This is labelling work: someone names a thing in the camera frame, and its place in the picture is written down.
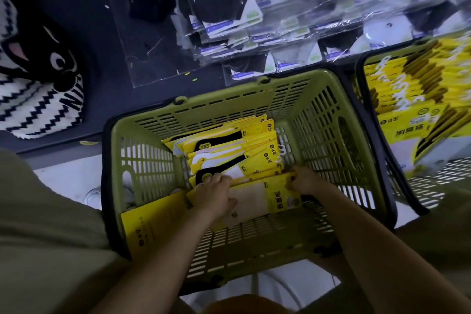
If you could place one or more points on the person's left hand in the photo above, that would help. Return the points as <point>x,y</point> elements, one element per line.
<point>213,198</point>

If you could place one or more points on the green shopping basket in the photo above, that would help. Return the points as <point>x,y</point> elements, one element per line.
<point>220,100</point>

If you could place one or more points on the olive trousers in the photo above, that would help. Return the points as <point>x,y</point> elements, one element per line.
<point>44,244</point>

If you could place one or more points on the person's right hand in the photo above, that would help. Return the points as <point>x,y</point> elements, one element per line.
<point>309,181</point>

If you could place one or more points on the black white zigzag tote bag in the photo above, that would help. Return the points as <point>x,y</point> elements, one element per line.
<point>33,111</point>

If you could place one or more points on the person's right forearm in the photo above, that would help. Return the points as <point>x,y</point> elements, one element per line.
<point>379,251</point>

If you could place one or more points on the pile of yellow sock packets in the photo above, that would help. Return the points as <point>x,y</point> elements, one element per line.
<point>254,129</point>

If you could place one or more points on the person's left forearm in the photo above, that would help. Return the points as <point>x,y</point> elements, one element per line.
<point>158,266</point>

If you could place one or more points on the yellow packet cream sock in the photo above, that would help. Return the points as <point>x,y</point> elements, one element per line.
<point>257,199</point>

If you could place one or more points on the green basket black rim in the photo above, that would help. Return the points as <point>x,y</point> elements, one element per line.
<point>434,177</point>

